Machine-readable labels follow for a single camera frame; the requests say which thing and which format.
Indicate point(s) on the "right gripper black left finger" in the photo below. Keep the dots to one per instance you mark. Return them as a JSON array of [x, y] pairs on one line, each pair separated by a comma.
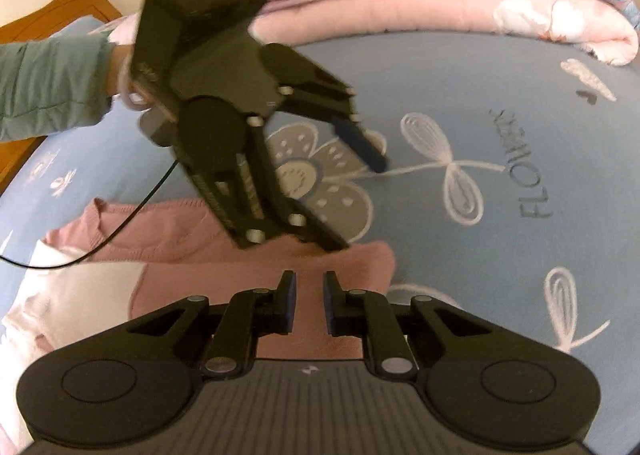
[[220, 341]]

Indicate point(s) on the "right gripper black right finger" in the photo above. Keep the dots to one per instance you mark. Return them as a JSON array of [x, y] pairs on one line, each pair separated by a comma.
[[397, 341]]

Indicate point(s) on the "blue floral bed sheet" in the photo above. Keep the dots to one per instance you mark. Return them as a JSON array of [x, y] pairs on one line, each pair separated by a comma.
[[512, 192]]

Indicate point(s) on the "green-sleeved left forearm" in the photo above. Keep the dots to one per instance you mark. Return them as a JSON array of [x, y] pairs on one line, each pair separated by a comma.
[[52, 85]]

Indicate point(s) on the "wooden headboard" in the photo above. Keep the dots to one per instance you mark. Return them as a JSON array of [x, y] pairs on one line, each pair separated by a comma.
[[40, 25]]

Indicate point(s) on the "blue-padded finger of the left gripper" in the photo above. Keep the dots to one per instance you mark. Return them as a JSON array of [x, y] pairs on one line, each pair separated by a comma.
[[308, 90]]

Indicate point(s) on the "person's left hand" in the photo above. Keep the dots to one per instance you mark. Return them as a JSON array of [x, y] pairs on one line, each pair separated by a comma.
[[118, 81]]

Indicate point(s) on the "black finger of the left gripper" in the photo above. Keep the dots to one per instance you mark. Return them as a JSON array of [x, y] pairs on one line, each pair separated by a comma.
[[310, 225]]

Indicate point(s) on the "blue pillow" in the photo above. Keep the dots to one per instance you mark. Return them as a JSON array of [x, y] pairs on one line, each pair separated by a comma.
[[85, 25]]

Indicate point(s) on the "pink and white knit sweater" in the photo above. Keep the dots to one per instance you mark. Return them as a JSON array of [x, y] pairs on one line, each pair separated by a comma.
[[170, 251]]

